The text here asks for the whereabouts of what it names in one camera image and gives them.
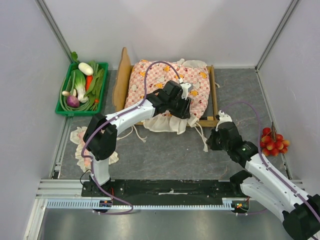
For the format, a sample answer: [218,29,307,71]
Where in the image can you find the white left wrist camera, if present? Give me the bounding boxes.
[178,79,194,100]

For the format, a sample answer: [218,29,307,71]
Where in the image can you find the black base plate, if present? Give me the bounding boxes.
[81,178,261,203]

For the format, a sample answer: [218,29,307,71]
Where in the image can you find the green toy long beans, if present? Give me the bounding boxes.
[56,69,105,116]

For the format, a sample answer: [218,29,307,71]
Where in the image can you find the red toy cherry bunch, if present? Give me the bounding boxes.
[259,122,291,157]

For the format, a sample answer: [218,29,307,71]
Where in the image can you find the pink checkered duck mattress cover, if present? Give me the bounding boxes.
[124,58,211,142]

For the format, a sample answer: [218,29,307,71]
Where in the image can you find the purple toy onion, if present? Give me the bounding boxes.
[66,95,80,108]

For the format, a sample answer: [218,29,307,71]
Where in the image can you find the toy mushroom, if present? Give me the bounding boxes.
[61,90,70,97]

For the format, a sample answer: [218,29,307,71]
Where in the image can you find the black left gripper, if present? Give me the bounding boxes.
[167,94,192,120]

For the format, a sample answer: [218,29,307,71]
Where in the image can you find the white toy radish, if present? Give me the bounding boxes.
[78,62,94,76]

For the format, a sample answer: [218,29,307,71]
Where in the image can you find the wooden pet bed frame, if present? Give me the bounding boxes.
[112,47,218,127]

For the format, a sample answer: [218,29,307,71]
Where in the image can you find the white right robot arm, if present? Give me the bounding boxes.
[206,120,320,240]

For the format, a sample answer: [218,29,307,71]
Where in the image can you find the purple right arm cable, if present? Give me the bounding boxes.
[221,101,320,240]

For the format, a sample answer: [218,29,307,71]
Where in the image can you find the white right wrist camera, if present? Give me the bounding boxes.
[215,110,233,131]

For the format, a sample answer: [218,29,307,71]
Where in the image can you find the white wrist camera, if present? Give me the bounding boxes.
[215,110,233,131]
[178,79,194,100]

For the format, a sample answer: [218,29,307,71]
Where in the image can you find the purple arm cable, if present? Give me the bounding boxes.
[221,101,320,240]
[81,60,183,215]

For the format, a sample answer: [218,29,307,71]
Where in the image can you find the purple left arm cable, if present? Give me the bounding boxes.
[81,60,183,215]

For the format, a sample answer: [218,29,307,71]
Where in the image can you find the green toy bok choy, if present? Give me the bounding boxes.
[71,69,89,104]

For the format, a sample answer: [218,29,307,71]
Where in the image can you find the grey slotted cable duct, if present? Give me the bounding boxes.
[46,199,235,211]

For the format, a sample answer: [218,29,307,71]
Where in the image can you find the pink frilled pillow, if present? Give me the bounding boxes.
[69,126,120,173]

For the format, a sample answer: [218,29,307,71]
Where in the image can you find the orange toy carrot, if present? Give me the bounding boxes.
[85,75,93,91]

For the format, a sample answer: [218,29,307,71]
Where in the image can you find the green toy leafy vegetable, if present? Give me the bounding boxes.
[85,60,105,102]

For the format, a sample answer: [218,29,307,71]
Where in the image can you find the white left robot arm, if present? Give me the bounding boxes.
[83,80,193,197]

